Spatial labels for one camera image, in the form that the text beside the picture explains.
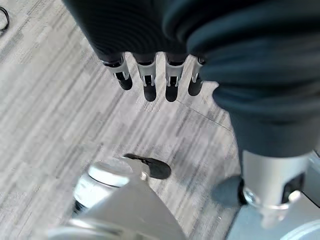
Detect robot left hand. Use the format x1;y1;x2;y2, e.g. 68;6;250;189
61;0;320;230

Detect dark robot foot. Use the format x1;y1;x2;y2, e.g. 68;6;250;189
123;153;172;180

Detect silver robot right leg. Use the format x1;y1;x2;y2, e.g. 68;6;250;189
224;149;320;240

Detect black cable on floor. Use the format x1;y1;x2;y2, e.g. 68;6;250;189
0;5;11;33

